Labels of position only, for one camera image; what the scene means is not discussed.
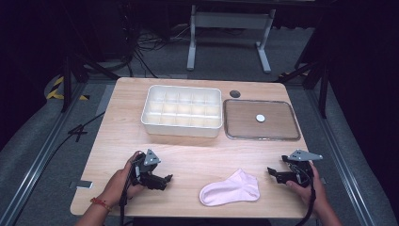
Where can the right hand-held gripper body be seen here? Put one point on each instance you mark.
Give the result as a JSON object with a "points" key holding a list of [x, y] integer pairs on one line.
{"points": [[302, 172]]}

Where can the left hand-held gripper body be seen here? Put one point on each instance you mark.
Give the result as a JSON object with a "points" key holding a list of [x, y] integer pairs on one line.
{"points": [[150, 159]]}

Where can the pink sock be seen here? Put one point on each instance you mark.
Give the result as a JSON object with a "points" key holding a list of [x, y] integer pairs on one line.
{"points": [[230, 190]]}

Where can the white divided storage box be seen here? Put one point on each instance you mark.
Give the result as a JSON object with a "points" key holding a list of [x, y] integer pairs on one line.
{"points": [[182, 108]]}

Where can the person's right hand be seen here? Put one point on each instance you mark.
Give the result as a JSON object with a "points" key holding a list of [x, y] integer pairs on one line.
{"points": [[316, 194]]}

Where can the person's left hand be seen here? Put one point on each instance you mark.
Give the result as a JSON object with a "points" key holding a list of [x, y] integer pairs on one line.
{"points": [[117, 185]]}

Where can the grey tape piece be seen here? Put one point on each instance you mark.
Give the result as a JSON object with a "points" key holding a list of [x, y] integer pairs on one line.
{"points": [[81, 184], [323, 180]]}

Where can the clear lid with white knob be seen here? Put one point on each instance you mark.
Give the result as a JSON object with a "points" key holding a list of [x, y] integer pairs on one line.
{"points": [[251, 125]]}

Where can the black tripod stand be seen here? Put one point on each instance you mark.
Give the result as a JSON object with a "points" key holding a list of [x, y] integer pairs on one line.
{"points": [[323, 91], [66, 84]]}

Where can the dark round table grommet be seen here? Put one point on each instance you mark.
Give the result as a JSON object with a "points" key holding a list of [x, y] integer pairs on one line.
{"points": [[235, 93]]}

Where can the aluminium floor rail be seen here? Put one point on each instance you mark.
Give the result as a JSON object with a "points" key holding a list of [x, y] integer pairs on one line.
{"points": [[40, 157], [338, 150]]}

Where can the grey metal desk frame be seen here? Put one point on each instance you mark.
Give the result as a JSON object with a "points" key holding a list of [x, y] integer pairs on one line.
{"points": [[230, 19]]}

